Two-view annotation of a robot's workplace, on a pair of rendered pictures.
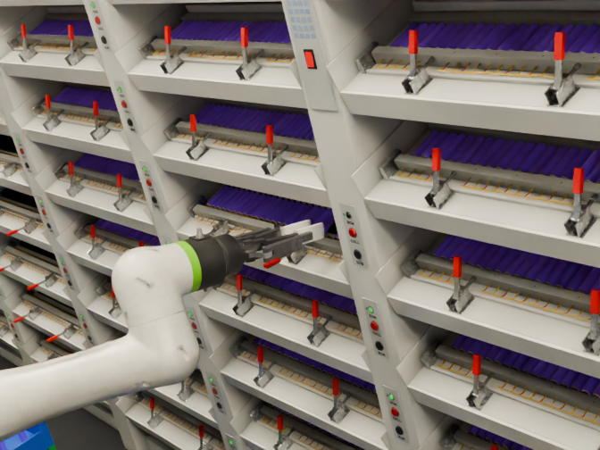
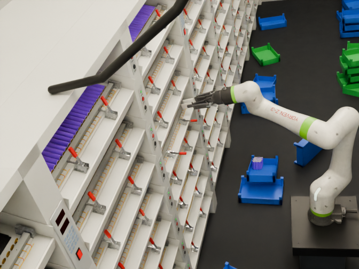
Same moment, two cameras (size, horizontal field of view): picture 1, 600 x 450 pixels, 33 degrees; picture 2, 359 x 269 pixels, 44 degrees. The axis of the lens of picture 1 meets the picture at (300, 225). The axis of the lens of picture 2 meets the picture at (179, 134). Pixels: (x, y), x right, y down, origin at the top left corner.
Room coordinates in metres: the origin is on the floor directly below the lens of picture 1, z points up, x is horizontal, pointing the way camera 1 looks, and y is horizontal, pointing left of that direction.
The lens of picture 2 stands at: (2.98, 1.63, 2.38)
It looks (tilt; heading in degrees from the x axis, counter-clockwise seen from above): 37 degrees down; 236
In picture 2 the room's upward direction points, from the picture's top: 13 degrees counter-clockwise
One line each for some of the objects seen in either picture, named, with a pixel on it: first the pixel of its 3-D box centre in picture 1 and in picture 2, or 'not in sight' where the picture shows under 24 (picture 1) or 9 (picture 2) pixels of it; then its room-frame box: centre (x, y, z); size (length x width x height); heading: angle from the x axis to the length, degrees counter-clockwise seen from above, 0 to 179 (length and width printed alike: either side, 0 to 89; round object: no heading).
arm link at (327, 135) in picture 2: not in sight; (322, 134); (1.51, 0.67, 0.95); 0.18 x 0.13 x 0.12; 91
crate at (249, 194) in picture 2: not in sight; (261, 189); (1.33, 0.07, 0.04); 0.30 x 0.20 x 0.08; 125
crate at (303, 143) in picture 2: not in sight; (310, 144); (0.79, 0.10, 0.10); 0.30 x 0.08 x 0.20; 2
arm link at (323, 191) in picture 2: not in sight; (323, 195); (1.49, 0.67, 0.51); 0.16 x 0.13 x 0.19; 1
